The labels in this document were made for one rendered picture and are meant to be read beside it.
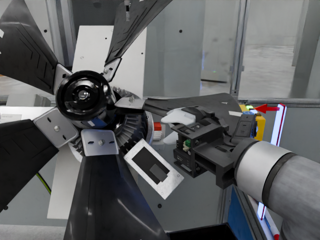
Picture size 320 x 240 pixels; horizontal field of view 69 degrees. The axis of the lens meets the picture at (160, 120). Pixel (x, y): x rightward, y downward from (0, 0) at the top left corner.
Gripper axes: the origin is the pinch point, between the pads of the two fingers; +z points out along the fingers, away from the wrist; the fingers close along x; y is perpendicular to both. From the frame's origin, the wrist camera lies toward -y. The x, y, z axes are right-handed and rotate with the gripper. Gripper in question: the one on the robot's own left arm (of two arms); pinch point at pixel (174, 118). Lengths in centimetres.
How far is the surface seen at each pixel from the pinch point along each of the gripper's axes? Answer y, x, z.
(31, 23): 17.3, -20.7, 32.7
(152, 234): 10.9, 21.9, -4.2
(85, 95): 13.8, -5.9, 12.6
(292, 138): -96, 51, 21
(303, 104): -100, 31, 20
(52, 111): 20.1, -2.4, 18.4
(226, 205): -36, 59, 16
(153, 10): -8.4, -20.9, 17.4
